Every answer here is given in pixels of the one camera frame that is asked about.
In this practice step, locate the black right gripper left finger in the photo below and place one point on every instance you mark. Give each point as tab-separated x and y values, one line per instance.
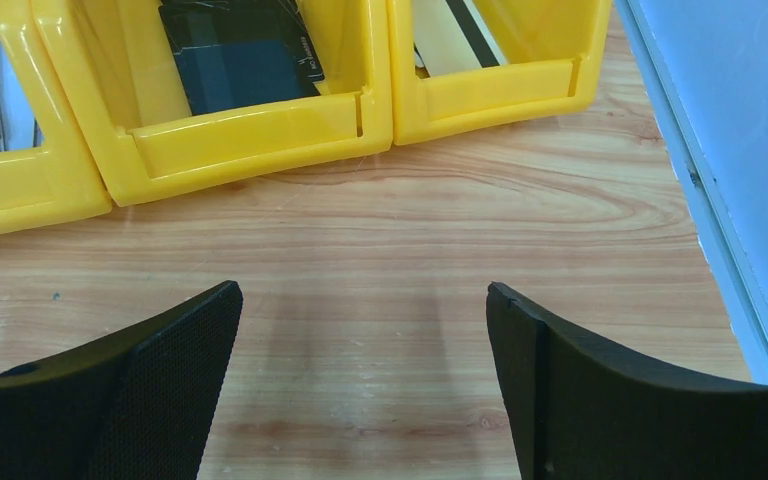
137	403

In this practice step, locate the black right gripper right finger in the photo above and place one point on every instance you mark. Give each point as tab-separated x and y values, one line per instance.
582	406

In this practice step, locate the dark card in middle bin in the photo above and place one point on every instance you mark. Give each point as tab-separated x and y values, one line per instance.
235	54

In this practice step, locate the cream card in right bin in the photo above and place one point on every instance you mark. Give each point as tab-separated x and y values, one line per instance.
451	36

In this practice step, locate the yellow bin left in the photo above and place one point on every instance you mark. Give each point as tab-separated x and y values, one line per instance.
57	182

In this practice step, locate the yellow bin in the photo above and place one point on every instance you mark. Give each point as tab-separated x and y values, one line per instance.
117	71
553	55
57	182

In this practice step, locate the yellow bin middle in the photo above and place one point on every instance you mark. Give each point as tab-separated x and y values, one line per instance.
117	71

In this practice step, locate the yellow bin right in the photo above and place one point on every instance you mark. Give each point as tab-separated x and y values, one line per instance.
553	55

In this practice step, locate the aluminium frame rail right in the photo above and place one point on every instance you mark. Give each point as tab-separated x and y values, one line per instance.
705	69

